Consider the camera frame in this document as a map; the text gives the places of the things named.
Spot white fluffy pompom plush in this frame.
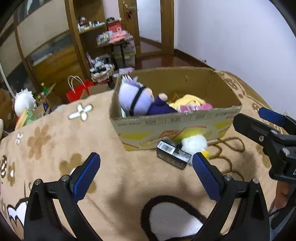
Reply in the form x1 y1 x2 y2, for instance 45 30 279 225
181 135 210 158

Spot yellow duck plush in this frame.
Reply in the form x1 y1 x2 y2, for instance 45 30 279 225
169 94 206 110

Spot pink plush toy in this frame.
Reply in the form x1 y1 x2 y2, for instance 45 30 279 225
177 103 213 113

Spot black barcode box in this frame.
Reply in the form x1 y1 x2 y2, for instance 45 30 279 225
156 141 192 170

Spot white-haired blindfolded plush doll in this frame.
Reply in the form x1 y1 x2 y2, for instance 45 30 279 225
118 75 177 116

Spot person's hand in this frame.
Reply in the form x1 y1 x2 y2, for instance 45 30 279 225
274 181 290 209

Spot green frog plush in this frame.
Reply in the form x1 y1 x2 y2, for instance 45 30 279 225
24 110 37 125

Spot large white spiky-hair plush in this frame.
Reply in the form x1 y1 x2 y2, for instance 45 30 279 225
14 88 37 118

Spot open cardboard box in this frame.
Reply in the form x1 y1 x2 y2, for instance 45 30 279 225
109 67 242 151

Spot green glass bottle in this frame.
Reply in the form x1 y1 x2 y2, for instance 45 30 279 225
41 82 49 95

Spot red paper gift bag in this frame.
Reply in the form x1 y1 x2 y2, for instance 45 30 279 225
66 75 94 102

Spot small cardboard box with papers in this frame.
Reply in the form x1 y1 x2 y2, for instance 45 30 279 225
113 67 134 78

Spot wooden door with glass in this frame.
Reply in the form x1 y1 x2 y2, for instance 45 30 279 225
118 0 174 58

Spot wicker basket with clothes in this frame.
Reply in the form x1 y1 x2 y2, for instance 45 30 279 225
89 56 114 83

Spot small black side table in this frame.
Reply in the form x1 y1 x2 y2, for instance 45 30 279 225
96 39 137 69

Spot wooden wardrobe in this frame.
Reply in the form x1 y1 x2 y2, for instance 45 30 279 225
1 1 83 103

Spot pink folded clothes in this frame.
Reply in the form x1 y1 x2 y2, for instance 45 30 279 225
109 30 133 44

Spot wooden corner shelf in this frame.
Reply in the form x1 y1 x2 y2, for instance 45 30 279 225
64 1 112 80

